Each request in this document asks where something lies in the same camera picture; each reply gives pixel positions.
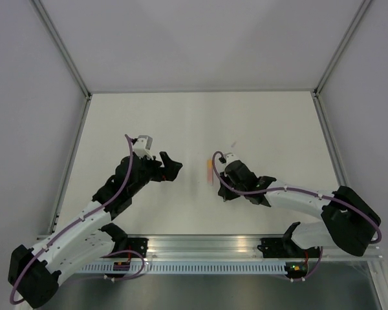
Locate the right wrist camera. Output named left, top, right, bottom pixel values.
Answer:
left=224, top=152, right=240, bottom=166

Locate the orange marker pen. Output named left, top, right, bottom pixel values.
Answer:
left=207, top=166, right=214, bottom=185

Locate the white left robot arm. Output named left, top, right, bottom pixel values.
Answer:
left=8, top=152, right=183, bottom=309

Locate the left aluminium frame post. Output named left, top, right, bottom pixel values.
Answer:
left=29, top=0, right=91, bottom=99

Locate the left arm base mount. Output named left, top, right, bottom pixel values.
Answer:
left=100, top=223, right=149, bottom=259

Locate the white slotted cable duct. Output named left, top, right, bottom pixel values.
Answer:
left=77, top=261, right=287, bottom=275

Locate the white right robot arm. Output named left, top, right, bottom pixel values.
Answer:
left=218, top=158, right=381, bottom=257

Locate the right aluminium frame post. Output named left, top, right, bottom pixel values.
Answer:
left=312, top=0, right=374, bottom=98

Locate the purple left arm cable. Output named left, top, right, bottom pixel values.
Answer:
left=8, top=133, right=146, bottom=305

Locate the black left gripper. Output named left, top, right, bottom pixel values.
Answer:
left=129, top=152, right=182, bottom=196

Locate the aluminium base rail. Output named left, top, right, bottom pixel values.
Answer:
left=129, top=234, right=383, bottom=261

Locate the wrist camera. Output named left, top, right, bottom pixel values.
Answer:
left=224, top=152, right=240, bottom=166
left=133, top=135, right=153, bottom=160

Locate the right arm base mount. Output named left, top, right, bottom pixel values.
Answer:
left=257, top=238, right=320, bottom=259

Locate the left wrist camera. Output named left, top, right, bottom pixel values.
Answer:
left=133, top=135, right=153, bottom=160

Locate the aluminium frame post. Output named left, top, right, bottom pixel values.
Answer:
left=312, top=0, right=374, bottom=98
left=29, top=0, right=91, bottom=99

